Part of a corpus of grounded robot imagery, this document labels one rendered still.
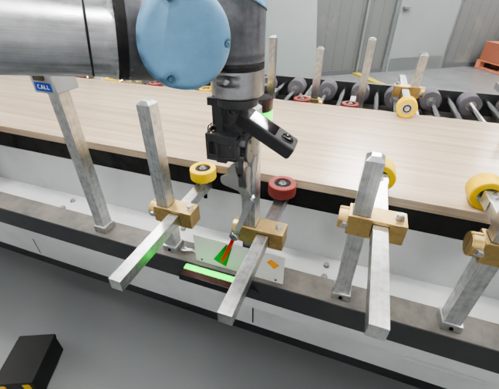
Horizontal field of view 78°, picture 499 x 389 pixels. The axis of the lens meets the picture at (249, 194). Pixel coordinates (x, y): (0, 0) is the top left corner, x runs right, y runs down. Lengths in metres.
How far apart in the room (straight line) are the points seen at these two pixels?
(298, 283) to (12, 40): 0.76
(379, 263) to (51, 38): 0.55
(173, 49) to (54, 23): 0.09
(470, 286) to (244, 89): 0.61
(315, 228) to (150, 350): 0.98
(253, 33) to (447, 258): 0.81
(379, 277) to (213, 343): 1.12
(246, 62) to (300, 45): 4.89
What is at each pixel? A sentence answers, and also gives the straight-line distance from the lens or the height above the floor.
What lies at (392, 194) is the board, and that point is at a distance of 0.91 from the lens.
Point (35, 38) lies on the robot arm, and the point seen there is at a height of 1.33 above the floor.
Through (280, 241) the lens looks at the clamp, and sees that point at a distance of 0.76.
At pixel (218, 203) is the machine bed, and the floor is 0.74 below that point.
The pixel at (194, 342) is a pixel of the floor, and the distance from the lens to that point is 1.60.
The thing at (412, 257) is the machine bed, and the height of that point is 0.70.
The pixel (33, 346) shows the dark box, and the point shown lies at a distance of 1.69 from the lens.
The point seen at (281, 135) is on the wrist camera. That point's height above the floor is 1.15.
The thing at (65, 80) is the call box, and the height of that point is 1.18.
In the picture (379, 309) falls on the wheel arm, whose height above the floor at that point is 0.96.
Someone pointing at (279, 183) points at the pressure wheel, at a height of 0.91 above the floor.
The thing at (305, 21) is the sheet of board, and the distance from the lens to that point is 5.44.
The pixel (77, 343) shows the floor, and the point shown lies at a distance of 1.77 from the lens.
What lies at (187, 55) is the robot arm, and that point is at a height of 1.31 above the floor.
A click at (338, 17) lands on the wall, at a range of 6.01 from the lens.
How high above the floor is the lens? 1.37
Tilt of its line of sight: 34 degrees down
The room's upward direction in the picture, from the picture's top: straight up
